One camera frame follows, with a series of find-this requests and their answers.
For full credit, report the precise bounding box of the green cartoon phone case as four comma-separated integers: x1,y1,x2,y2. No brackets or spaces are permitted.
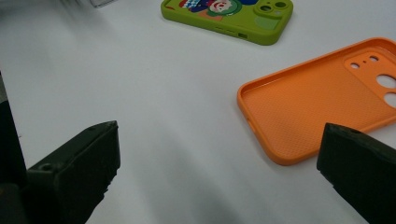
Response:
160,0,294,47

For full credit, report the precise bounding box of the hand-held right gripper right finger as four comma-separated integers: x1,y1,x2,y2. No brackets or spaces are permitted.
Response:
317,122,396,224

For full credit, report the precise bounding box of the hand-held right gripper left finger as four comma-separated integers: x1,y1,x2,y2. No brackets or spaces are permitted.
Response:
26,120,121,224

